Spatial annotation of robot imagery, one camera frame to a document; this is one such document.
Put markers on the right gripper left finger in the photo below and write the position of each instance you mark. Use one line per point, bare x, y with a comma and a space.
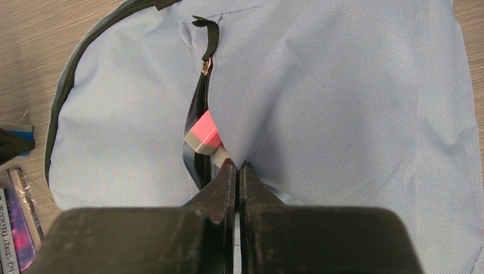
197, 237

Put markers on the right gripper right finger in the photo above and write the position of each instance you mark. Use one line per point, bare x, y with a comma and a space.
281, 238

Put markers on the pink eraser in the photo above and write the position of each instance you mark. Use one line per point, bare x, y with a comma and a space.
203, 137

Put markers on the light blue backpack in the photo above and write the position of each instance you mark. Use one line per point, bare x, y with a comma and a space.
335, 103

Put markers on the purple cover book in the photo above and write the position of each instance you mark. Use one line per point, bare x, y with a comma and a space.
21, 232

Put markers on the blue pencil sharpener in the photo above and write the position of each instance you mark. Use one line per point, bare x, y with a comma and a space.
17, 140

